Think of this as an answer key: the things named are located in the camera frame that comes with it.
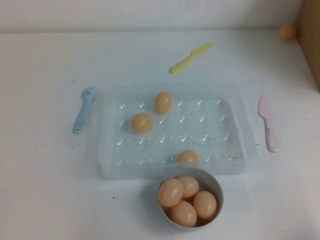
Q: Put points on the beige egg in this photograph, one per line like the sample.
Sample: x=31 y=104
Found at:
x=142 y=122
x=288 y=31
x=170 y=192
x=163 y=102
x=188 y=157
x=205 y=205
x=184 y=213
x=191 y=186

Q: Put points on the clear plastic egg box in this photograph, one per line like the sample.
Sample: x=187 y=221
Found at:
x=212 y=130

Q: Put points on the brown cardboard box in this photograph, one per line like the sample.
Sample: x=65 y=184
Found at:
x=310 y=37

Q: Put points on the yellow plastic knife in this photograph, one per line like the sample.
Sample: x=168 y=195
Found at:
x=182 y=65

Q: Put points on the blue plastic fork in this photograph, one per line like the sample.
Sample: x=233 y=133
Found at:
x=83 y=112

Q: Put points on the round grey bowl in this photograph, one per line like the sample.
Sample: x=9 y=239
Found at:
x=212 y=181

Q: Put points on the pink plastic knife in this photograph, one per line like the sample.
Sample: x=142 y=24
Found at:
x=268 y=127

